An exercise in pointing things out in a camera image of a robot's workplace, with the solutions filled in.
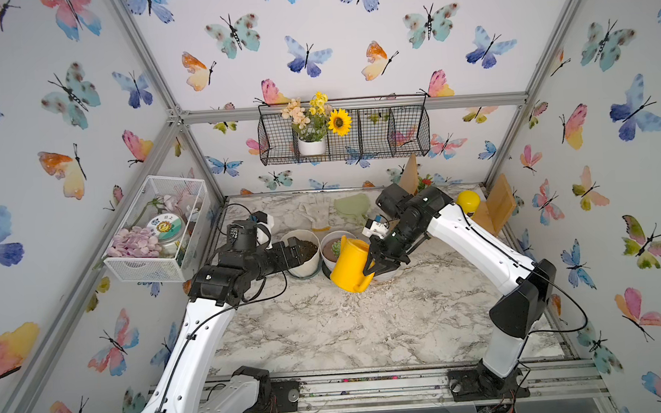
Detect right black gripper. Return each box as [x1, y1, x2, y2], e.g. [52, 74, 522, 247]
[356, 219, 425, 276]

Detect yellow plastic watering can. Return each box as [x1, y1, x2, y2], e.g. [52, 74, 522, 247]
[330, 236, 374, 293]

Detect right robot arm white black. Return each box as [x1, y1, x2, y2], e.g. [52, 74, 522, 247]
[363, 184, 556, 402]

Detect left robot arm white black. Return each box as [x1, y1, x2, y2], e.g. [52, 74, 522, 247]
[140, 211, 305, 413]

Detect white pot dark succulent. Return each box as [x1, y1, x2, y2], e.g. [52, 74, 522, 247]
[282, 230, 321, 279]

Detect white pot green succulent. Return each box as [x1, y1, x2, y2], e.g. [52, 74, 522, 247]
[320, 230, 354, 278]

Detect white pot red succulent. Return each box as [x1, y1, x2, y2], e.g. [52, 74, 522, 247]
[373, 267, 405, 283]

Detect green pot red flowers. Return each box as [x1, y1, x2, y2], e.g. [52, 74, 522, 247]
[417, 174, 434, 193]

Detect white gardening glove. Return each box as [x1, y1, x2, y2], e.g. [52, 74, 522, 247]
[299, 193, 331, 233]

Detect green leaf-shaped dish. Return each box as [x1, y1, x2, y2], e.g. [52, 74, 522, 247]
[333, 193, 371, 225]

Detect yellow plastic jar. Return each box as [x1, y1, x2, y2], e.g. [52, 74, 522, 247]
[456, 190, 483, 216]

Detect wooden shelf rack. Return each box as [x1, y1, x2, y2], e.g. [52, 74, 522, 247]
[393, 155, 517, 236]

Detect round tin with label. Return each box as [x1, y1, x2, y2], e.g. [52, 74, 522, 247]
[146, 213, 185, 245]

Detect white pot artificial flowers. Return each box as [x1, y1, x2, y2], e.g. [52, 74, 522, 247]
[281, 92, 353, 157]

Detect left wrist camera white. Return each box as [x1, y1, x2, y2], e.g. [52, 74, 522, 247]
[250, 211, 275, 249]

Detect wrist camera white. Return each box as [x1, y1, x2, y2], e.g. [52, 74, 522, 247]
[250, 211, 275, 249]
[362, 218, 389, 239]

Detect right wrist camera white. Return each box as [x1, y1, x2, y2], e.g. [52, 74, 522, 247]
[362, 218, 389, 239]

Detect black wire wall basket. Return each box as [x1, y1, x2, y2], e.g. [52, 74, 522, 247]
[257, 93, 431, 166]

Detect white wire mesh basket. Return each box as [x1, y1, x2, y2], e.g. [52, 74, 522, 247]
[103, 176, 210, 283]

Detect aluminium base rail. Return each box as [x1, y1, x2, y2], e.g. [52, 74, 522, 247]
[270, 359, 609, 413]

